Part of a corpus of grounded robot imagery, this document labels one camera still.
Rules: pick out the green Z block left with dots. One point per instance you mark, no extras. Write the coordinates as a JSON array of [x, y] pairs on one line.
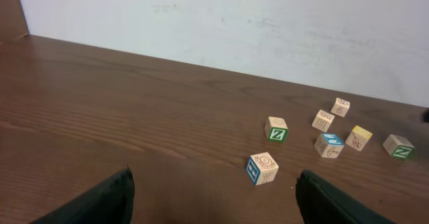
[[276, 129]]

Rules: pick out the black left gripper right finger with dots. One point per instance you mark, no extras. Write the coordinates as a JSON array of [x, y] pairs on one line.
[[322, 202]]

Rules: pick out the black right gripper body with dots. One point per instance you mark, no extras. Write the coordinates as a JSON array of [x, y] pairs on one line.
[[425, 116]]

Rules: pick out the blue-side snail block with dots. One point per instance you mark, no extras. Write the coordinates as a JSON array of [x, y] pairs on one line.
[[261, 168]]

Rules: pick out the green N wooden block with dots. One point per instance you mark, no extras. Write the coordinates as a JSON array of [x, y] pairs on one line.
[[398, 147]]

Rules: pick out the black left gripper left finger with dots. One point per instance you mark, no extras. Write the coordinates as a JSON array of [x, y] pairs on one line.
[[110, 201]]

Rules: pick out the blue-top umbrella block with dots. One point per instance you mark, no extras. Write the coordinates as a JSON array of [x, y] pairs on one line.
[[329, 145]]

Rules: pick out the far plain wooden block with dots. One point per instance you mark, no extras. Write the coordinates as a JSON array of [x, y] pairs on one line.
[[340, 107]]

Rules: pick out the yellow-top wooden block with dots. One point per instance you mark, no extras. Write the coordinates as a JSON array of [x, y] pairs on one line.
[[358, 138]]

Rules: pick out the plain wooden picture block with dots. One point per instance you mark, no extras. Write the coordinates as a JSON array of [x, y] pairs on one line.
[[323, 120]]

